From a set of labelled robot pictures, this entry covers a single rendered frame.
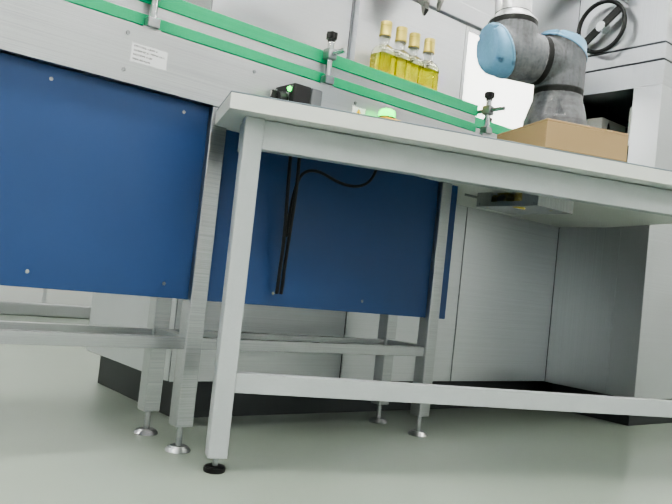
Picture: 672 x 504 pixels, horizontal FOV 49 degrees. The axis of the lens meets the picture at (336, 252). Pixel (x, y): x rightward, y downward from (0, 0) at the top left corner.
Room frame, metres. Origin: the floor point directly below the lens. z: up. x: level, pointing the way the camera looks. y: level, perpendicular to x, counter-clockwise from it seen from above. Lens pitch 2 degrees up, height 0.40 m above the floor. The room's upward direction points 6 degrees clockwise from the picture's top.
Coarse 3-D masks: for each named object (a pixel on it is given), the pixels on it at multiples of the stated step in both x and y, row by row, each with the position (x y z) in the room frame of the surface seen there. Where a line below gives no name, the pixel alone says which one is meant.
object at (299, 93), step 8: (280, 88) 1.66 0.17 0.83; (296, 88) 1.61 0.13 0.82; (304, 88) 1.63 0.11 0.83; (312, 88) 1.64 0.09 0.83; (288, 96) 1.63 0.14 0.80; (296, 96) 1.62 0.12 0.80; (304, 96) 1.63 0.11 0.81; (312, 96) 1.64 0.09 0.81; (320, 96) 1.66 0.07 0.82; (312, 104) 1.64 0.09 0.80; (320, 104) 1.66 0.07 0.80
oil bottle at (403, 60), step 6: (396, 54) 2.08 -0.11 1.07; (402, 54) 2.08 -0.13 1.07; (408, 54) 2.10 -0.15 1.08; (396, 60) 2.08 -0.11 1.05; (402, 60) 2.08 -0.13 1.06; (408, 60) 2.10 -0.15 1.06; (396, 66) 2.07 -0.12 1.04; (402, 66) 2.08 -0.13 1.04; (408, 66) 2.10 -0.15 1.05; (396, 72) 2.07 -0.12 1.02; (402, 72) 2.08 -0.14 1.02; (408, 72) 2.10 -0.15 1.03; (402, 78) 2.09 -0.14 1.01; (408, 78) 2.10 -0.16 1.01
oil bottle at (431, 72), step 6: (426, 60) 2.17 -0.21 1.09; (426, 66) 2.15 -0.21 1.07; (432, 66) 2.16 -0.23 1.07; (426, 72) 2.15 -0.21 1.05; (432, 72) 2.16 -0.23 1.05; (438, 72) 2.17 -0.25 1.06; (426, 78) 2.15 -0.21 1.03; (432, 78) 2.16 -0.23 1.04; (426, 84) 2.15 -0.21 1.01; (432, 84) 2.16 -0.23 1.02
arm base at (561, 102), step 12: (552, 84) 1.69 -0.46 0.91; (540, 96) 1.71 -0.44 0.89; (552, 96) 1.68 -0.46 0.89; (564, 96) 1.68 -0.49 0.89; (576, 96) 1.69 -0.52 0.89; (540, 108) 1.69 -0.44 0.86; (552, 108) 1.68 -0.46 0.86; (564, 108) 1.67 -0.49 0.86; (576, 108) 1.68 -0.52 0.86; (528, 120) 1.71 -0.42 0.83; (564, 120) 1.66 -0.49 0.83; (576, 120) 1.67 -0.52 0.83
